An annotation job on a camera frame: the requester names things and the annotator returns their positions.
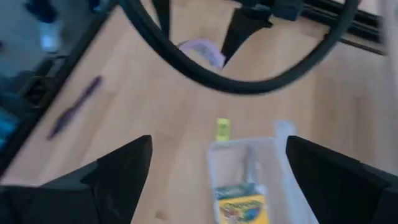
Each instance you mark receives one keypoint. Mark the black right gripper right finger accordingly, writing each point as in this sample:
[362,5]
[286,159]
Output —
[342,186]

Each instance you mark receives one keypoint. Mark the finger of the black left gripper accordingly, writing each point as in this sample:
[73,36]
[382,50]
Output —
[161,17]
[241,34]

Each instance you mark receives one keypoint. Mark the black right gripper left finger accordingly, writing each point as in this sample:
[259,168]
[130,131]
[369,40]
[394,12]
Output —
[93,193]

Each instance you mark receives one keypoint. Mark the pink sticky note pad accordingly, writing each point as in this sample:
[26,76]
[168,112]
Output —
[205,51]

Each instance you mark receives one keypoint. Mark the purple pen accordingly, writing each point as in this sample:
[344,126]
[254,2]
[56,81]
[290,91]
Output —
[74,107]

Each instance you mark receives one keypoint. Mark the yellow-green eraser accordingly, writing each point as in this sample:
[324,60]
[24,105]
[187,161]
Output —
[223,130]

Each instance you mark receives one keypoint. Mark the yellow crayon box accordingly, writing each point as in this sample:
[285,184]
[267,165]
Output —
[241,205]

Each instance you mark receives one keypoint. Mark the clear plastic pencil box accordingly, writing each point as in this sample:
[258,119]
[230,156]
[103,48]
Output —
[230,161]

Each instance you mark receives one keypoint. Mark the black aluminium table frame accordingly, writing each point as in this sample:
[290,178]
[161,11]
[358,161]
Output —
[342,21]

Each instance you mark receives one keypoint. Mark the black table edge rail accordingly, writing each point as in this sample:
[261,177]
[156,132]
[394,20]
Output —
[62,71]

